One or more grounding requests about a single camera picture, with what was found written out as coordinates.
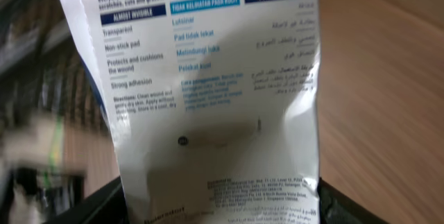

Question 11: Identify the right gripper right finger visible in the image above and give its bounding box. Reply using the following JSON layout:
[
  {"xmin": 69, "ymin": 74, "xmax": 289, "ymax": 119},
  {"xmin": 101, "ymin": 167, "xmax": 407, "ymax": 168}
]
[{"xmin": 317, "ymin": 178, "xmax": 382, "ymax": 224}]

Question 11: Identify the grey plastic shopping basket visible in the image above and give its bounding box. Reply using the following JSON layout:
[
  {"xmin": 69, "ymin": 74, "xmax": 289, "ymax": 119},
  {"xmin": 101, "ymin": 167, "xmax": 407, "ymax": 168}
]
[{"xmin": 1, "ymin": 0, "xmax": 108, "ymax": 135}]

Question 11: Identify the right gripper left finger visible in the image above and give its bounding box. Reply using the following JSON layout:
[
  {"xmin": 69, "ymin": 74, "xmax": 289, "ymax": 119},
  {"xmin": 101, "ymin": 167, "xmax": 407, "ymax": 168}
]
[{"xmin": 45, "ymin": 177, "xmax": 129, "ymax": 224}]

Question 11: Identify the white blue cardboard box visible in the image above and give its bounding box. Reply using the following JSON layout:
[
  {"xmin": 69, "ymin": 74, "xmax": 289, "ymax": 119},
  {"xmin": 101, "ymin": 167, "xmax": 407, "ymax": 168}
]
[{"xmin": 60, "ymin": 0, "xmax": 321, "ymax": 223}]

